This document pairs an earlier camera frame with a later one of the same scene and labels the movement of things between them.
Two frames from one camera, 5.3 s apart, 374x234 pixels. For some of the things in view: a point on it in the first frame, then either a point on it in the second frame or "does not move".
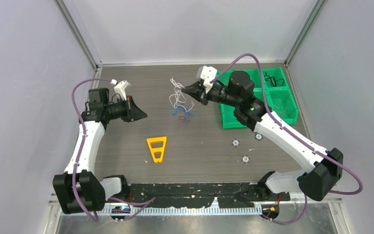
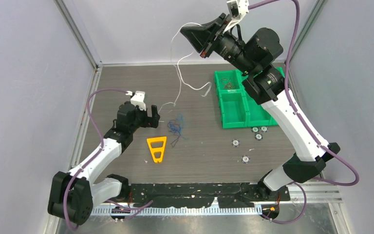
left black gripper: x=133 y=112 → x=149 y=122
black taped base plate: x=233 y=195 does not move
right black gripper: x=197 y=91 → x=198 y=36
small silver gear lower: x=245 y=159 does not move
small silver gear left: x=235 y=143 does not move
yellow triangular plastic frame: x=161 y=149 does not move
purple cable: x=185 y=119 → x=175 y=127
